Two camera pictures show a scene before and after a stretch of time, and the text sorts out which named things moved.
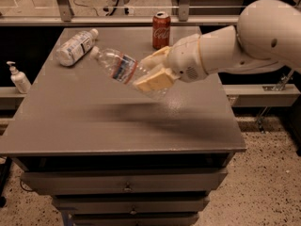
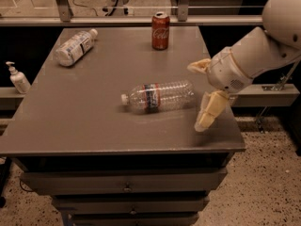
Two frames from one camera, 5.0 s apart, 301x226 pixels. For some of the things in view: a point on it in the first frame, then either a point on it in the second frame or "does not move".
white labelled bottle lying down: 77,47 does not move
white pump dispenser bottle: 19,78 does not move
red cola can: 161,30 does not move
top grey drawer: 124,182 does not move
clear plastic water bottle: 125,70 to 154,98
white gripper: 184,59 to 225,69
